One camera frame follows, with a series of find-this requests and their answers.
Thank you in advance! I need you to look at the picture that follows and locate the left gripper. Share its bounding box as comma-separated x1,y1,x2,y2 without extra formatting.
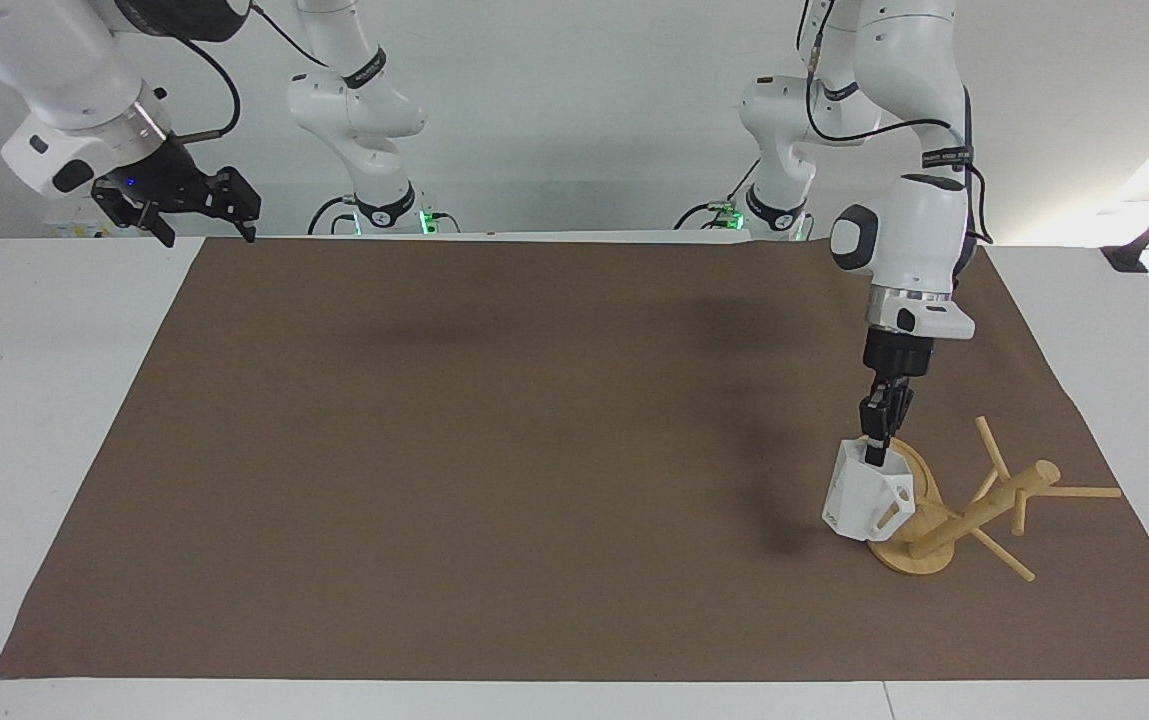
858,327,936,470

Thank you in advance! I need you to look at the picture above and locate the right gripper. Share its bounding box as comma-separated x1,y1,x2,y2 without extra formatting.
91,134,263,249

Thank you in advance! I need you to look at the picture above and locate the white cup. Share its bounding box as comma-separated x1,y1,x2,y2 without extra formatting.
821,437,918,543

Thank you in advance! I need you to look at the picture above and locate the wooden cup rack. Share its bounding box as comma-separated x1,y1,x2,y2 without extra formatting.
864,415,1124,584

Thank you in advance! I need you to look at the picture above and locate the black cable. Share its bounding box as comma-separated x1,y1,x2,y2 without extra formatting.
166,33,242,147
673,158,763,232
796,0,995,248
307,194,361,238
248,2,331,70

